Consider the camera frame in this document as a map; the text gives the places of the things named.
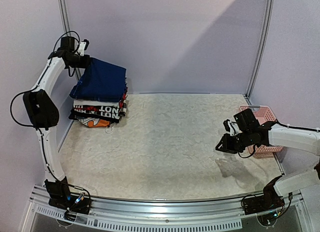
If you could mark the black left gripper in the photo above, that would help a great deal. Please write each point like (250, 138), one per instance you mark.
(86, 62)

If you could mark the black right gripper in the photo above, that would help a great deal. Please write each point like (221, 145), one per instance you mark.
(231, 143)

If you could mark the dark blue garment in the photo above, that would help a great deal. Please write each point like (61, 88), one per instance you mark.
(103, 81)

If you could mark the pink plastic laundry basket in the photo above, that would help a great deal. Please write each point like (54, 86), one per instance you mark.
(264, 115)

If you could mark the blue plaid flannel shirt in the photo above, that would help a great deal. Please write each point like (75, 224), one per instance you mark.
(79, 85)

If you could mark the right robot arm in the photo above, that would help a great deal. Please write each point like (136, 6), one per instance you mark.
(246, 131)

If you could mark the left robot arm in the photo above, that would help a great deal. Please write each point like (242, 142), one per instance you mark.
(68, 53)

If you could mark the white folded t-shirt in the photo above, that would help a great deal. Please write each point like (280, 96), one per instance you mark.
(95, 103)

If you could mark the red black plaid shirt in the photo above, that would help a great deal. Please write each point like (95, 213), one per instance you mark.
(123, 98)

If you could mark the black shirt with white letters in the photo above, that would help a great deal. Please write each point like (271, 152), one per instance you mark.
(107, 113)

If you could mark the orange white printed shirt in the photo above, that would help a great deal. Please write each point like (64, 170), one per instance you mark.
(97, 122)

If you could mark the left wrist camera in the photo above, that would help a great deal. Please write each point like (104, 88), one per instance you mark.
(82, 47)

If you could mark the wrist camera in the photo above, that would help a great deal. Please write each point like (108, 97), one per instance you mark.
(231, 127)
(82, 47)

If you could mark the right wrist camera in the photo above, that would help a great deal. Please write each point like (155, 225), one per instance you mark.
(231, 127)

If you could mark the aluminium front rail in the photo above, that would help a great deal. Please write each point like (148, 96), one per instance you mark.
(108, 214)

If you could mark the left aluminium frame post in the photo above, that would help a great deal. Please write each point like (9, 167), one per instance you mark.
(64, 15)

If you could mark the aluminium frame post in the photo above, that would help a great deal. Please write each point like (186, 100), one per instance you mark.
(64, 15)
(261, 47)

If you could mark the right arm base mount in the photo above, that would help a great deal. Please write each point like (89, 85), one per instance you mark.
(268, 201)

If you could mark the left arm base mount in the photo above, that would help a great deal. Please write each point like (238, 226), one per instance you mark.
(70, 198)

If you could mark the right aluminium frame post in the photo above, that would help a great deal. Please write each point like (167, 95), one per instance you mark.
(261, 47)

